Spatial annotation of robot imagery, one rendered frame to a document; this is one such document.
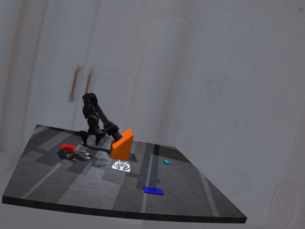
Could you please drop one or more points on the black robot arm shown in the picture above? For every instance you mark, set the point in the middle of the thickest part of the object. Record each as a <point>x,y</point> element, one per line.
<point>93,112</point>

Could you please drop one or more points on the blue flat plate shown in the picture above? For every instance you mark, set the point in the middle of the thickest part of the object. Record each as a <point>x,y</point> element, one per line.
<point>151,190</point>

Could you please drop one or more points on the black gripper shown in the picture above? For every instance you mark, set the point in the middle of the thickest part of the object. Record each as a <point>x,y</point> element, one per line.
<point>84,135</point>

